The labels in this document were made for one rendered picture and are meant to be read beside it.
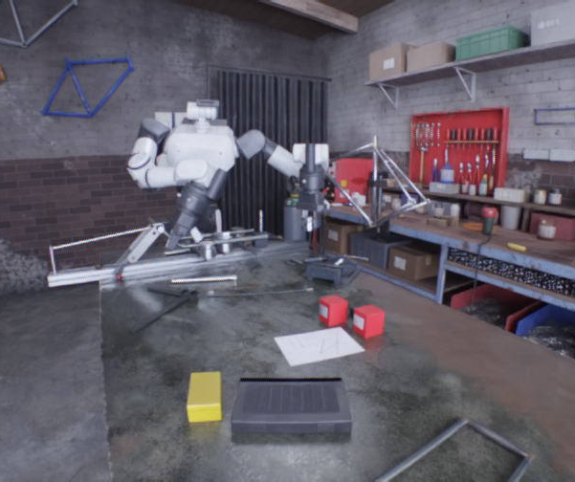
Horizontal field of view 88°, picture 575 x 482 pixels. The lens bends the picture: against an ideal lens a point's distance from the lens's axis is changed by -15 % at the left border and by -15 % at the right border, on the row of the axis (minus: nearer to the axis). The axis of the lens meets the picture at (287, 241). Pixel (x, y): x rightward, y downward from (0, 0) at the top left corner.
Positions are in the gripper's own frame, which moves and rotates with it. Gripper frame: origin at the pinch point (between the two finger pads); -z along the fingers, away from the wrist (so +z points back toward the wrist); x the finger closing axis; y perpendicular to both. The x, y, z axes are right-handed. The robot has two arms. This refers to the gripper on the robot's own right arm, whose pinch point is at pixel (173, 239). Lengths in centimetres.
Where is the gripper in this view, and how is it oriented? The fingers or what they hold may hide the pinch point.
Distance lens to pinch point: 112.2
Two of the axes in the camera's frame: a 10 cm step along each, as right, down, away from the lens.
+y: -7.6, -3.9, -5.2
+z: 4.4, -9.0, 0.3
